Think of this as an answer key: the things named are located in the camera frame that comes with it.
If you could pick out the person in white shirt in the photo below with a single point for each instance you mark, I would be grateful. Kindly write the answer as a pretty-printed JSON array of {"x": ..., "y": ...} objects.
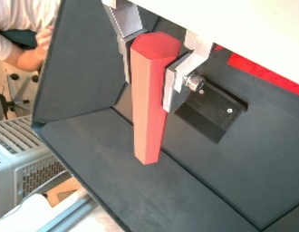
[{"x": 31, "y": 16}]

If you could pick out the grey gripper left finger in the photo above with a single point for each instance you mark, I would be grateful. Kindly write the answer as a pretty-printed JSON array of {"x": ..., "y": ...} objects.
[{"x": 128, "y": 27}]

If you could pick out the grey perforated metal box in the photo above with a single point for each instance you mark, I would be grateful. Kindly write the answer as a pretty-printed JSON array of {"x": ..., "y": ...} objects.
[{"x": 28, "y": 165}]

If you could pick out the aluminium frame rail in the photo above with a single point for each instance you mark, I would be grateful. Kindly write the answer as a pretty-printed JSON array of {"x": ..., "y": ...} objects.
[{"x": 71, "y": 216}]

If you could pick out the black office chair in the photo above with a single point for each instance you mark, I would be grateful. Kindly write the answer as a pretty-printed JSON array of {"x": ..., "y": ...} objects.
[{"x": 20, "y": 101}]

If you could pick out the red hexagon peg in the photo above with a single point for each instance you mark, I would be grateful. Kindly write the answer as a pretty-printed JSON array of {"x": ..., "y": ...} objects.
[{"x": 152, "y": 52}]

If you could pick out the black curved peg stand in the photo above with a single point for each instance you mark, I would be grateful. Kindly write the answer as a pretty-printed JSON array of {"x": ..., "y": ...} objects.
[{"x": 211, "y": 110}]

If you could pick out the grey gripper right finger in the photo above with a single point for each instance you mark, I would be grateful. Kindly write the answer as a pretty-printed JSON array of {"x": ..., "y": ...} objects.
[{"x": 182, "y": 79}]

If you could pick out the red peg board block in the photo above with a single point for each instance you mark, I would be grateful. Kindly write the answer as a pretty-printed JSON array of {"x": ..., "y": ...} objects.
[{"x": 251, "y": 68}]

